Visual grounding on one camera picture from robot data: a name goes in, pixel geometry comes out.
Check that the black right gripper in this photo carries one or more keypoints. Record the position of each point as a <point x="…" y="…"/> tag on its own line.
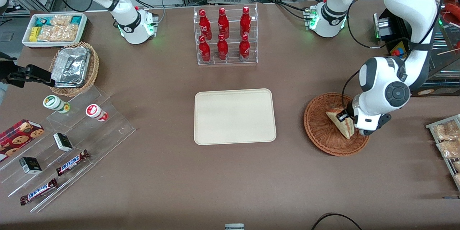
<point x="10" y="73"/>

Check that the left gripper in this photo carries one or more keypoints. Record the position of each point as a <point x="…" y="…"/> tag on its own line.
<point x="349" y="113"/>

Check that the triangular sandwich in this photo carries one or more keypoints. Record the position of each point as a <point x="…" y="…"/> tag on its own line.
<point x="334" y="122"/>

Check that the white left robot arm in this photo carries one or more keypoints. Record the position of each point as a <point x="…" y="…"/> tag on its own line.
<point x="409" y="7"/>

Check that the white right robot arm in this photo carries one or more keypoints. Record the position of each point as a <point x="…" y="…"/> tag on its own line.
<point x="125" y="18"/>

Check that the brown round wicker basket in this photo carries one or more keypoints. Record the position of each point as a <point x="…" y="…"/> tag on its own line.
<point x="320" y="133"/>

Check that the aluminium foil tray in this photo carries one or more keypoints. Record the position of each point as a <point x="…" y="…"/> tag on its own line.
<point x="72" y="66"/>

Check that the light tan wicker basket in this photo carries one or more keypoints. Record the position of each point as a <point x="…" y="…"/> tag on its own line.
<point x="92" y="75"/>

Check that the tray of packaged snacks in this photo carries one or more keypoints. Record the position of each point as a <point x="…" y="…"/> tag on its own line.
<point x="431" y="125"/>

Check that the beige rectangular tray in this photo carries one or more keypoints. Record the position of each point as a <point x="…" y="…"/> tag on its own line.
<point x="233" y="116"/>

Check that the white rectangular snack bin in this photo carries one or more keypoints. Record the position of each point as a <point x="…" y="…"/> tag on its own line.
<point x="27" y="44"/>

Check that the green lid yogurt cup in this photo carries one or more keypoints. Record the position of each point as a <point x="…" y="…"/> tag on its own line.
<point x="54" y="102"/>

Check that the yellow snack packet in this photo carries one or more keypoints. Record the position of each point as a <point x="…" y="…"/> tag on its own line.
<point x="33" y="34"/>

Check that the clear cracker bag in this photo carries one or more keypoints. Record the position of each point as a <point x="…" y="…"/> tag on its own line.
<point x="69" y="33"/>
<point x="61" y="20"/>
<point x="48" y="34"/>

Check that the teal snack packet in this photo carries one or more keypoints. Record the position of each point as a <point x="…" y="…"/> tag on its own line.
<point x="42" y="21"/>
<point x="76" y="19"/>

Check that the red tartan cookie box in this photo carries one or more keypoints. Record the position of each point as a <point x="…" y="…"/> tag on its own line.
<point x="18" y="138"/>

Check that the small black carton box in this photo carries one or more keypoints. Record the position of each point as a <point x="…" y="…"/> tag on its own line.
<point x="30" y="165"/>
<point x="63" y="142"/>

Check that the red lid yogurt cup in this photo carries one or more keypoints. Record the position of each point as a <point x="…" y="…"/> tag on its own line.
<point x="94" y="111"/>

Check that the yellow emergency stop button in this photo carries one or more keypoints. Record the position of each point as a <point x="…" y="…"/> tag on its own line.
<point x="397" y="50"/>

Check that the Snickers chocolate bar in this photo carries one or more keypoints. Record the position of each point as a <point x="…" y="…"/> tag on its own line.
<point x="38" y="191"/>
<point x="72" y="162"/>

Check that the grey control box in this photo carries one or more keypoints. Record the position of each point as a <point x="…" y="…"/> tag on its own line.
<point x="382" y="27"/>

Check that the clear acrylic step shelf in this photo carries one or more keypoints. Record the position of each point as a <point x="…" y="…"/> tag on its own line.
<point x="115" y="129"/>

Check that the clear snack bag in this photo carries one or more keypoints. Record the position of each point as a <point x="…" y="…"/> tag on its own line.
<point x="458" y="179"/>
<point x="449" y="149"/>
<point x="447" y="131"/>
<point x="457" y="166"/>

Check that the black food display cabinet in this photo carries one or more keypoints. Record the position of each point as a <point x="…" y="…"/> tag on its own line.
<point x="445" y="72"/>

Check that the red Coca-Cola bottle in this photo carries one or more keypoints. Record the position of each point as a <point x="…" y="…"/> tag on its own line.
<point x="205" y="51"/>
<point x="222" y="49"/>
<point x="245" y="22"/>
<point x="244" y="48"/>
<point x="205" y="25"/>
<point x="223" y="24"/>

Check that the clear acrylic bottle rack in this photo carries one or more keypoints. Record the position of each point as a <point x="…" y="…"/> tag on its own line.
<point x="233" y="61"/>

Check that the small grey device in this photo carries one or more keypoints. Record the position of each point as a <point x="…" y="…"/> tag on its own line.
<point x="234" y="226"/>

